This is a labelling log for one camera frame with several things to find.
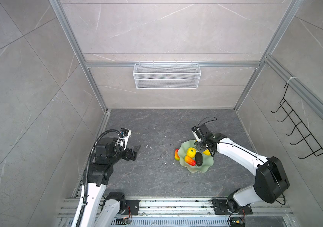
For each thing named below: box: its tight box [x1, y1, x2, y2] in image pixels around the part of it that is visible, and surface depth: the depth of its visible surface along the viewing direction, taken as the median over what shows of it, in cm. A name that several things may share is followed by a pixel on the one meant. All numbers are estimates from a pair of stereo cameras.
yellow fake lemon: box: [186, 147, 197, 159], surface depth 90 cm
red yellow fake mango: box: [184, 155, 196, 166], surface depth 90 cm
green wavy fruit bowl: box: [177, 139, 214, 174], surface depth 90 cm
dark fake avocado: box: [195, 151, 203, 167], surface depth 90 cm
